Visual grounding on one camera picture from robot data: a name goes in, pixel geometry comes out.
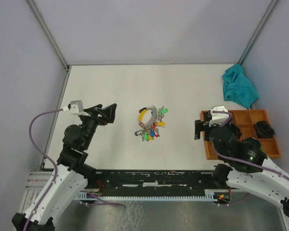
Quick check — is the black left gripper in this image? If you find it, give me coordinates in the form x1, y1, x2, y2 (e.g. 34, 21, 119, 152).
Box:
79, 103, 117, 149

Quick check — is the metal keyring with coloured keys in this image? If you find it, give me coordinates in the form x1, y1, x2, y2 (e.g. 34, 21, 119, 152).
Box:
134, 105, 169, 141

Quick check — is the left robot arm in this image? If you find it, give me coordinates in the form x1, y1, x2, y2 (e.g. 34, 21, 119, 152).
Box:
12, 100, 117, 231

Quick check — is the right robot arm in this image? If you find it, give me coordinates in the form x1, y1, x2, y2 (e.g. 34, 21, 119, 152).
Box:
194, 108, 289, 218

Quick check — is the wooden compartment tray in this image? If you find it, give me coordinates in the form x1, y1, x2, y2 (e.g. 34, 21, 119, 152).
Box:
200, 110, 281, 160

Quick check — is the teal cloth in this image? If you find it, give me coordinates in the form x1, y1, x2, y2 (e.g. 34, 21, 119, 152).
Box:
222, 64, 259, 109

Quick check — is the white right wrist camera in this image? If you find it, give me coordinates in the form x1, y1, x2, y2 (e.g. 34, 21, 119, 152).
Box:
209, 105, 233, 127

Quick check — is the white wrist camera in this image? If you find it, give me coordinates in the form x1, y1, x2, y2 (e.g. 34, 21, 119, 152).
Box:
209, 105, 233, 127
62, 100, 88, 116

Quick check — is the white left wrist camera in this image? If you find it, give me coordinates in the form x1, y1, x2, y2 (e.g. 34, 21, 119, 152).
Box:
62, 100, 88, 116

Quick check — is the black cable coil right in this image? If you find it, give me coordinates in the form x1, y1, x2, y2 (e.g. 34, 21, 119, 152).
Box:
255, 120, 276, 139

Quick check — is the grey cable duct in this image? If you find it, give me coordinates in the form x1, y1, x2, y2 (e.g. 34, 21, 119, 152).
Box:
73, 189, 232, 201

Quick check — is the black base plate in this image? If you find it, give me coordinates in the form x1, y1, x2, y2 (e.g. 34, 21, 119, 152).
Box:
87, 169, 218, 196

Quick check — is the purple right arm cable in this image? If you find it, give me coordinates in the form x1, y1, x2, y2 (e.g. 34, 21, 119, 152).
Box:
213, 110, 289, 206

